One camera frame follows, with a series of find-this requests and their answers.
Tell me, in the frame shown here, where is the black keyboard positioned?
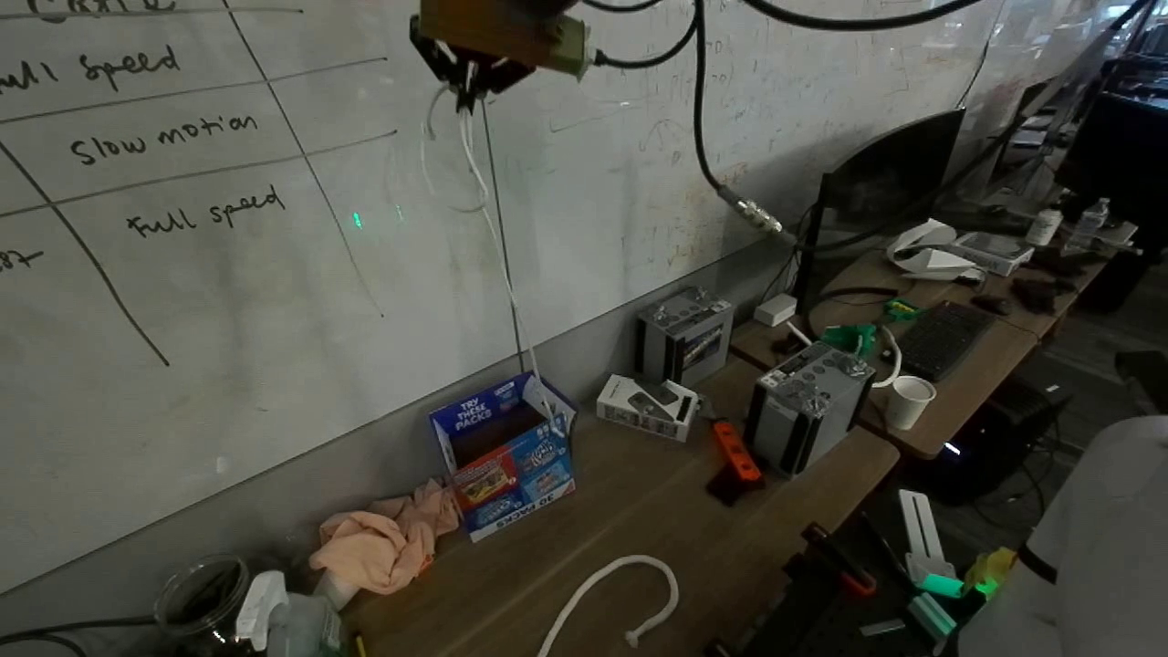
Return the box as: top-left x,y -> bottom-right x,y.
896,302 -> 997,383

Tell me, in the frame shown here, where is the black clamp with orange handle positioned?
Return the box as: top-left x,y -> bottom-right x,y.
786,520 -> 884,601

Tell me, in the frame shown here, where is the black camera cable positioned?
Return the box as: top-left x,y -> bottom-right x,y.
587,0 -> 788,238

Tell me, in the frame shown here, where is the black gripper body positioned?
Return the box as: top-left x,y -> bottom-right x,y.
410,13 -> 541,102

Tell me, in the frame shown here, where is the blue cardboard snack box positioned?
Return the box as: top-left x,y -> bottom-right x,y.
430,370 -> 581,544

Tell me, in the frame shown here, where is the thin white rope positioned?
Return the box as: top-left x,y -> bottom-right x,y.
418,84 -> 541,383

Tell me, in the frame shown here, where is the orange and black block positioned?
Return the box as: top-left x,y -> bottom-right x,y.
705,417 -> 767,507

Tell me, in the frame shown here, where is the white power adapter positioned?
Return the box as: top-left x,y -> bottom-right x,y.
753,293 -> 799,330

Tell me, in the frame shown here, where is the white box with black devices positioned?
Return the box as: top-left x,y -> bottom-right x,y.
593,371 -> 705,444

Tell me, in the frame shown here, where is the white paper cup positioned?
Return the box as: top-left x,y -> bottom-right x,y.
880,371 -> 941,433

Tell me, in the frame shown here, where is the spray bottle with green liquid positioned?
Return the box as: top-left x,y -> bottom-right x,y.
228,566 -> 350,657

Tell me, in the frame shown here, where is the wall whiteboard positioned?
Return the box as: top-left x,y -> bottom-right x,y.
0,0 -> 1099,599

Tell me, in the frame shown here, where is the dark round container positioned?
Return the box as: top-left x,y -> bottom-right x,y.
150,552 -> 253,652

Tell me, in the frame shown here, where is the white crumpled cloth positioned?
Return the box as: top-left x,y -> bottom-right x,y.
887,217 -> 1037,286

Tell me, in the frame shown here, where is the grey battery with round caps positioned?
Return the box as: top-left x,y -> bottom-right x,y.
742,343 -> 877,479

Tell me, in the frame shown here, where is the grey battery with dark label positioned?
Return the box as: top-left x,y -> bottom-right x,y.
631,286 -> 738,392

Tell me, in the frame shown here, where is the dark computer monitor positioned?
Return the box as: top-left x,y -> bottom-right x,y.
794,106 -> 972,305

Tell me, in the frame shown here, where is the thick white rope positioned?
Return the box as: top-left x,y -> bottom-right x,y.
534,552 -> 683,657

